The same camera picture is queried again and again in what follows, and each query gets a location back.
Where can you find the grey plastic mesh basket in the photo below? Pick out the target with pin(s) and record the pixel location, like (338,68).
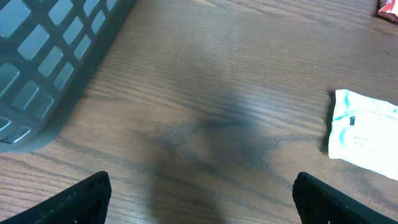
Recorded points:
(49,51)

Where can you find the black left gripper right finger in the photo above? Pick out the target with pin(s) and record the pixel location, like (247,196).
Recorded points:
(318,202)

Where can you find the orange snack bar wrapper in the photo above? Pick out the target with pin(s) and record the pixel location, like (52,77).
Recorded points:
(388,9)

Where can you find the teal wet wipes pack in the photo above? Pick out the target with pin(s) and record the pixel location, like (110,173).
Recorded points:
(364,133)

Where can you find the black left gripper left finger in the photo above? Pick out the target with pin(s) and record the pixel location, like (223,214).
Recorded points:
(84,202)

